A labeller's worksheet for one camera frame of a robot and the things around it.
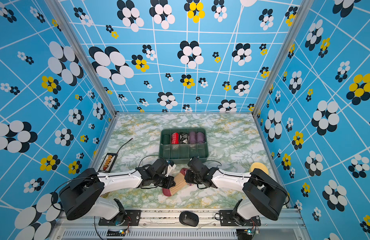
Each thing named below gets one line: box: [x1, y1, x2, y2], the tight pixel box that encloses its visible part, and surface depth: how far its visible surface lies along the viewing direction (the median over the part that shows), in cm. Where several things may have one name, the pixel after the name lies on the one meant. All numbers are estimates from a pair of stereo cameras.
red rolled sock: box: [171, 132, 180, 145], surface depth 100 cm
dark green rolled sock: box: [162, 134, 171, 145], surface depth 101 cm
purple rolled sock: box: [189, 131, 197, 144], surface depth 101 cm
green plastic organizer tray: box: [159, 128, 209, 164], surface depth 101 cm
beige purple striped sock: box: [162, 168, 189, 197], surface depth 85 cm
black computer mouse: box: [179, 211, 199, 227], surface depth 74 cm
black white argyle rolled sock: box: [179, 132, 188, 144], surface depth 100 cm
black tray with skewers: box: [98, 153, 118, 173], surface depth 94 cm
